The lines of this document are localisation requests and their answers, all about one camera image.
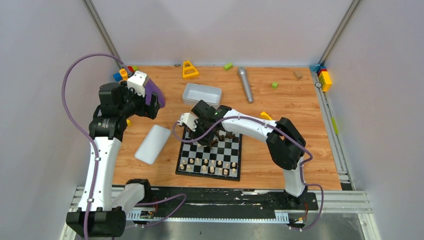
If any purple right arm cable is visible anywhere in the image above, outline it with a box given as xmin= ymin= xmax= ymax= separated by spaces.
xmin=172 ymin=115 xmax=325 ymax=232

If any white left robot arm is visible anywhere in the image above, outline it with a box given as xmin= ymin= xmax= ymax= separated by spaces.
xmin=65 ymin=80 xmax=166 ymax=240

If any blue toy block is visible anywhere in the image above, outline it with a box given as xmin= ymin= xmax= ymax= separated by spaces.
xmin=112 ymin=72 xmax=123 ymax=82

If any purple metronome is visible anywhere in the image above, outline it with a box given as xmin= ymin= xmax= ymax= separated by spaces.
xmin=144 ymin=77 xmax=166 ymax=108

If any white rectangular box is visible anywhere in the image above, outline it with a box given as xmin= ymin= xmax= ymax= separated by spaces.
xmin=182 ymin=83 xmax=222 ymax=108

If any brown wooden block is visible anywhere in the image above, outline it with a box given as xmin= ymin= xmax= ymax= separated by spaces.
xmin=293 ymin=71 xmax=303 ymax=80

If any white box lid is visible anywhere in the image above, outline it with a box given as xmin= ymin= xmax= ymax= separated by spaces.
xmin=134 ymin=124 xmax=171 ymax=165

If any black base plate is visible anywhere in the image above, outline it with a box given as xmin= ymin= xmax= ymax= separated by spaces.
xmin=141 ymin=186 xmax=319 ymax=219

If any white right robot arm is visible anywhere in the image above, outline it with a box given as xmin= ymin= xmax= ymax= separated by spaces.
xmin=177 ymin=100 xmax=307 ymax=209

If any yellow cylinder block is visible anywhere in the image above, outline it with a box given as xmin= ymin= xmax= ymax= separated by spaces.
xmin=119 ymin=68 xmax=129 ymax=81

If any yellow triangular toy block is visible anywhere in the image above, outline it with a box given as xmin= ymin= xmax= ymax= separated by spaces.
xmin=182 ymin=60 xmax=200 ymax=79

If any yellow curved block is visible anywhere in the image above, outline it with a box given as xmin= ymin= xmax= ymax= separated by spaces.
xmin=259 ymin=111 xmax=273 ymax=121

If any stacked coloured blocks right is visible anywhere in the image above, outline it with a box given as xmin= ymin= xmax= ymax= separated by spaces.
xmin=309 ymin=64 xmax=332 ymax=92

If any silver microphone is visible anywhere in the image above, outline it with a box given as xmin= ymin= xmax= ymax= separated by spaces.
xmin=237 ymin=66 xmax=254 ymax=104

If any green block near wall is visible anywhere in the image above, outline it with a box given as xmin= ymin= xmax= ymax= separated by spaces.
xmin=223 ymin=62 xmax=234 ymax=71

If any black white chessboard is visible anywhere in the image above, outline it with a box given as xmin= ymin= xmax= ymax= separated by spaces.
xmin=175 ymin=130 xmax=243 ymax=182

